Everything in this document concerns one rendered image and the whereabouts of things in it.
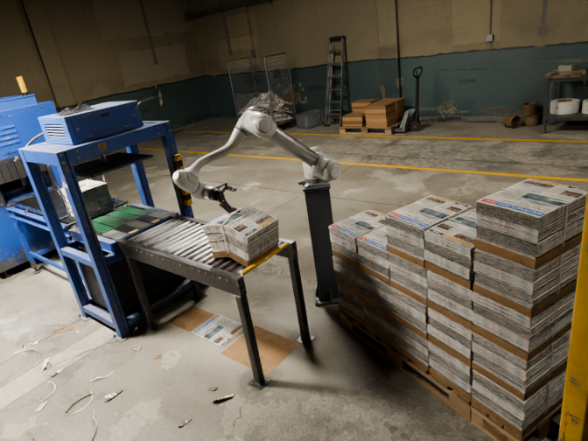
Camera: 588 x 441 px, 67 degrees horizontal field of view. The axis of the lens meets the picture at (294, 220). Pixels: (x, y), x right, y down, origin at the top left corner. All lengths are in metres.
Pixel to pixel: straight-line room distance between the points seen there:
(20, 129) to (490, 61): 7.48
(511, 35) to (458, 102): 1.44
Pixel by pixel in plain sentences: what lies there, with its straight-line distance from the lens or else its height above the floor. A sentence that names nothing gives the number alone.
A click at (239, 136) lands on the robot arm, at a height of 1.50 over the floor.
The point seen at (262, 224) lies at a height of 1.02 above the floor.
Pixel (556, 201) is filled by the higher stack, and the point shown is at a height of 1.29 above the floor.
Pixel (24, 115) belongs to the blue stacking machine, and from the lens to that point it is 5.81.
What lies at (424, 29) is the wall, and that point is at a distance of 9.60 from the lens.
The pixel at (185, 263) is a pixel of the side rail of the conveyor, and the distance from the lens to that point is 2.97.
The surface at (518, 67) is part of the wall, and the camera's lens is 9.10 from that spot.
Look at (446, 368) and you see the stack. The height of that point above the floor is 0.27.
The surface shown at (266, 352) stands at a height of 0.00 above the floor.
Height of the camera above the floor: 2.05
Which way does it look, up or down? 23 degrees down
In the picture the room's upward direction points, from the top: 9 degrees counter-clockwise
